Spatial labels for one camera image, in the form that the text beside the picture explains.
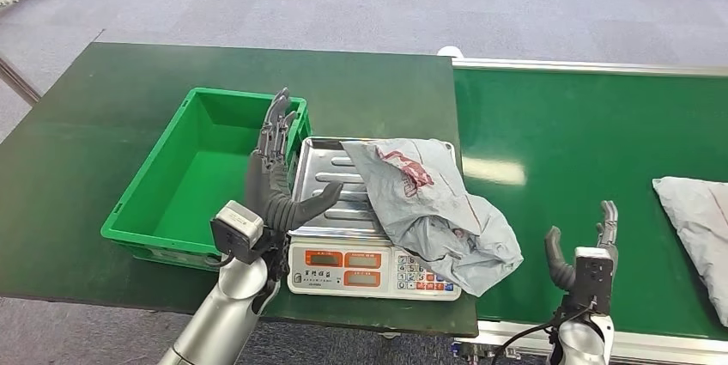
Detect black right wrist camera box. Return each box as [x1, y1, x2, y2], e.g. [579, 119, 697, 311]
[571, 246, 616, 316]

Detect white electronic scale steel tray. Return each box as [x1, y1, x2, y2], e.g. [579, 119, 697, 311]
[287, 136, 463, 301]

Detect green plastic crate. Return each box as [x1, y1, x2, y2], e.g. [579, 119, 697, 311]
[100, 87, 313, 272]

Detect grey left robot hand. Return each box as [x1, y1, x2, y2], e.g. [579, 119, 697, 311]
[244, 87, 344, 233]

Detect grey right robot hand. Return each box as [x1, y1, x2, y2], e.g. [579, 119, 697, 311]
[543, 200, 620, 294]

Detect black right camera cable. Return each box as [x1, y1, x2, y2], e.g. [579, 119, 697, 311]
[491, 304, 594, 365]

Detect plain grey mailer package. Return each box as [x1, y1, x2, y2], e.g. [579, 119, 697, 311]
[652, 176, 728, 328]

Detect grey package with red print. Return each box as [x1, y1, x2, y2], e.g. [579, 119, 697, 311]
[341, 137, 525, 298]

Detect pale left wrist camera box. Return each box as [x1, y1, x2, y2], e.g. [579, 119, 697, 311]
[210, 200, 265, 265]

